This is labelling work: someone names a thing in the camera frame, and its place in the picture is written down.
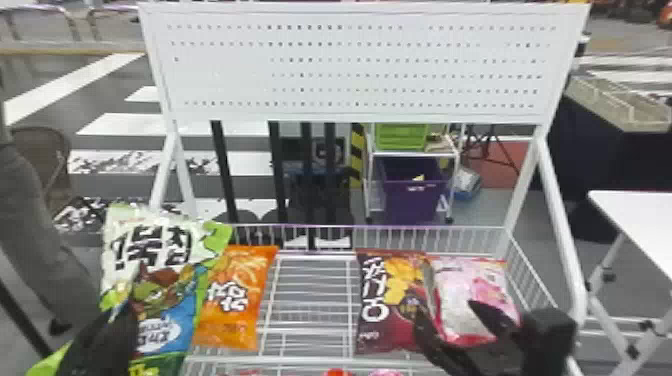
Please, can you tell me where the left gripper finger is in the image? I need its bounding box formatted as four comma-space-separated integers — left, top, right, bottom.
54, 301, 141, 376

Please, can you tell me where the white side table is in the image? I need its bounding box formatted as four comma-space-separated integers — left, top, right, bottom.
583, 189, 672, 376

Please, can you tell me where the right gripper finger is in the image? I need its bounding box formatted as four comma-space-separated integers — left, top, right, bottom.
466, 299, 522, 349
413, 310, 482, 376

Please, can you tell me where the purple crate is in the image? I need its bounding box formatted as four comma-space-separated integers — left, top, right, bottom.
376, 156, 449, 225

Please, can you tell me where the green snack packet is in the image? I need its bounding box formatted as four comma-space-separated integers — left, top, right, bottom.
25, 201, 235, 376

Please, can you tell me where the pink snack packet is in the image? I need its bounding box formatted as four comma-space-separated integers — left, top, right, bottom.
421, 254, 522, 349

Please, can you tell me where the yellow black striped post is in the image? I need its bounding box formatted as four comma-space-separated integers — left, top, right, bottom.
349, 123, 367, 189

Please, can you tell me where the maroon snack packet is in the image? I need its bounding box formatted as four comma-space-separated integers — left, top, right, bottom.
354, 248, 436, 356

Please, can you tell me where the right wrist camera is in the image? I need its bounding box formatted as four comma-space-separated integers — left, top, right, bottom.
518, 306, 579, 376

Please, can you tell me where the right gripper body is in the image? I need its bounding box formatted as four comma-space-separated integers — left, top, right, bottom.
472, 335, 533, 376

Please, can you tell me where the orange snack packet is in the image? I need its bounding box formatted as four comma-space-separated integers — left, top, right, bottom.
191, 243, 280, 352

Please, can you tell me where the white shelf trolley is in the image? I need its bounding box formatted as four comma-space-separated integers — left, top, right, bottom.
361, 122, 467, 225

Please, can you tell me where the white wire rack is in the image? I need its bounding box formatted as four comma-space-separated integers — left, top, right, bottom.
137, 0, 592, 376

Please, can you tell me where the green basket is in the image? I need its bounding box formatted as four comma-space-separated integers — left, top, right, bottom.
373, 123, 449, 153

